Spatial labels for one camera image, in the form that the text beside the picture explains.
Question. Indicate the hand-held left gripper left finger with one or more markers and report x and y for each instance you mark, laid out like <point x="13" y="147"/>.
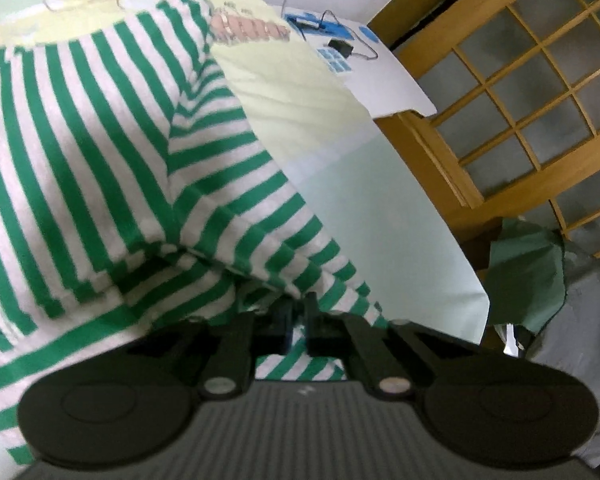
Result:
<point x="285" y="327"/>

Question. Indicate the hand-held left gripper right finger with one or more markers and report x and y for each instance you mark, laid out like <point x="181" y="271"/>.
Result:
<point x="312" y="330"/>

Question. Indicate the green white striped shirt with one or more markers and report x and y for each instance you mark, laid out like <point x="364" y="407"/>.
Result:
<point x="105" y="160"/>

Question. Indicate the green cloth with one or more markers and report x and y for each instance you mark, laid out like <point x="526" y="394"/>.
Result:
<point x="525" y="270"/>

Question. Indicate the bear printed bed sheet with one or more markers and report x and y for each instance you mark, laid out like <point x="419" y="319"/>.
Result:
<point x="290" y="90"/>

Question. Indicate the blue squares sticker sheet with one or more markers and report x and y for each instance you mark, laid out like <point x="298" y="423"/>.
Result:
<point x="335" y="62"/>

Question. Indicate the grey cloth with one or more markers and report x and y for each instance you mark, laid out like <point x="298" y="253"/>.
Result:
<point x="590" y="320"/>

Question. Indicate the black power adapter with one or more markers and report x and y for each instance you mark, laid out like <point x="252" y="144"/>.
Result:
<point x="341" y="47"/>

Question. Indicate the blue round sticker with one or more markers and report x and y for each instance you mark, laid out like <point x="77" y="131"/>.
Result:
<point x="367" y="37"/>

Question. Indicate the blue rectangular sticker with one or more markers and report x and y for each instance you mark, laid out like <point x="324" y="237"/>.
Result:
<point x="300" y="16"/>

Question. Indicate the wooden lattice door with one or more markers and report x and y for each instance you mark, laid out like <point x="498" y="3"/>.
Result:
<point x="420" y="5"/>

